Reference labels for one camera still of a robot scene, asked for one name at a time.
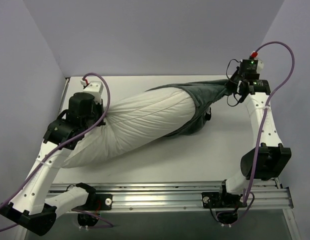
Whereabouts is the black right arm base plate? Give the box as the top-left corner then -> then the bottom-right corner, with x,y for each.
201,192 -> 247,209

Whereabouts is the aluminium front rail frame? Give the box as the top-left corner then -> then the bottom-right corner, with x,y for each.
21,180 -> 295,215

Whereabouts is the aluminium rail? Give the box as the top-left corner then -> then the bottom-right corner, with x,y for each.
57,77 -> 70,115
236,75 -> 295,208

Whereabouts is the white pillow insert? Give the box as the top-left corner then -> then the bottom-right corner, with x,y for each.
61,87 -> 196,169

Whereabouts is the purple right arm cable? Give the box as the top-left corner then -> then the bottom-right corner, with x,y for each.
241,41 -> 295,208

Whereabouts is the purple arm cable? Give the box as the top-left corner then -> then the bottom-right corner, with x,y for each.
0,72 -> 115,231
241,41 -> 295,208

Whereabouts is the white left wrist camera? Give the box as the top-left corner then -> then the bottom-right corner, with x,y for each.
80,79 -> 104,101

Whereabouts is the aluminium left side rail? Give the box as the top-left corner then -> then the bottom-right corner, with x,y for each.
57,77 -> 70,115

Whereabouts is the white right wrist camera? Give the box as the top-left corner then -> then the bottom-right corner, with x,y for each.
250,51 -> 264,74

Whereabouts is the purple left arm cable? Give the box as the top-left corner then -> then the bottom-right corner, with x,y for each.
0,72 -> 115,231

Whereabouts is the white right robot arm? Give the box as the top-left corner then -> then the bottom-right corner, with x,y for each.
217,56 -> 292,207

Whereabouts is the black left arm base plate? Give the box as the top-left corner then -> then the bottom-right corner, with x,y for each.
76,193 -> 113,212

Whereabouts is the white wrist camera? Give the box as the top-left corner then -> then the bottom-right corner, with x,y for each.
80,79 -> 104,101
250,51 -> 264,74

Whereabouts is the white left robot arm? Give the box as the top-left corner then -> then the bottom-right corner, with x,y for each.
0,92 -> 105,236

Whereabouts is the zebra and grey plush pillowcase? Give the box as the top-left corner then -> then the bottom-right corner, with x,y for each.
152,79 -> 232,138

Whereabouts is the aluminium right side rail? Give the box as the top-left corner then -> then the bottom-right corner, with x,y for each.
236,75 -> 295,208

